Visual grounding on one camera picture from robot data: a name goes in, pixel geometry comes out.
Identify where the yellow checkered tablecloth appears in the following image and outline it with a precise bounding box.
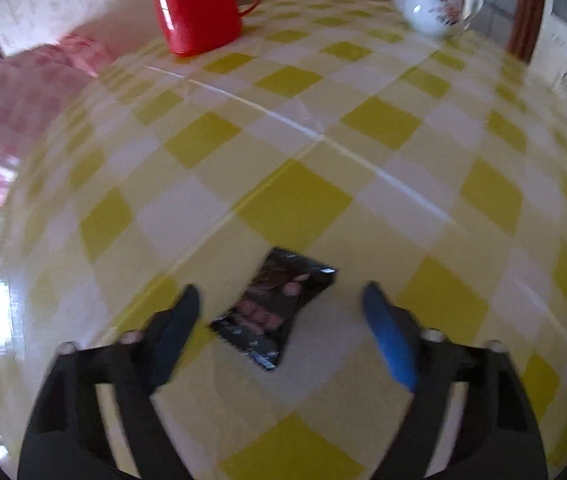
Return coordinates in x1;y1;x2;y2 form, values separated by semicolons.
0;0;567;480

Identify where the brown wooden door frame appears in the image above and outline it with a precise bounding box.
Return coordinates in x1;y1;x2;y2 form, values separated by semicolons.
506;0;549;63

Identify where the dark snack packet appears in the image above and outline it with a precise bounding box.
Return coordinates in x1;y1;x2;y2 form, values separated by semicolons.
209;246;339;372

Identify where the red thermos jug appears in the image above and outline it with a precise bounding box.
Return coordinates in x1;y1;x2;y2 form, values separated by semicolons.
150;0;260;57

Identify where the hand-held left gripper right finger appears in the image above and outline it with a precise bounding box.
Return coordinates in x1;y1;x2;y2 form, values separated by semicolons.
362;281;549;480

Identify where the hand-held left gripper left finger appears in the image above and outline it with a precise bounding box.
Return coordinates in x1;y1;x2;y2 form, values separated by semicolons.
17;284;203;480

